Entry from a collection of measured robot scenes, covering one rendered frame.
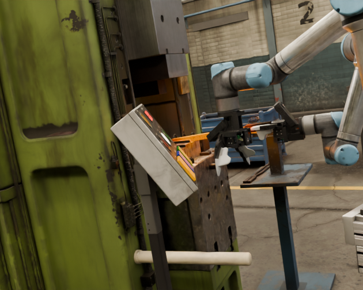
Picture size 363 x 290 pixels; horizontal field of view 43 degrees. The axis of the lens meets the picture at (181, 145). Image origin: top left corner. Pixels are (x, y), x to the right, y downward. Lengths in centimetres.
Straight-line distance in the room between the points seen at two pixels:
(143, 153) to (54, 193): 75
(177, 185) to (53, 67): 78
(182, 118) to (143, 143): 103
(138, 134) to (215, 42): 940
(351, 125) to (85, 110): 93
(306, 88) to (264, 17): 173
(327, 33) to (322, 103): 832
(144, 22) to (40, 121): 56
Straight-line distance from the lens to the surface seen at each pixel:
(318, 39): 142
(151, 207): 143
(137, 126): 123
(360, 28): 122
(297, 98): 986
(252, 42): 1016
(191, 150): 195
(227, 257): 163
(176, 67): 191
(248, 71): 139
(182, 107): 225
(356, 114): 167
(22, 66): 192
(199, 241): 192
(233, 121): 146
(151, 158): 124
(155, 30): 181
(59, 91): 181
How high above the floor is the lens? 126
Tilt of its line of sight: 8 degrees down
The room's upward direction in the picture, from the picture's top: 9 degrees counter-clockwise
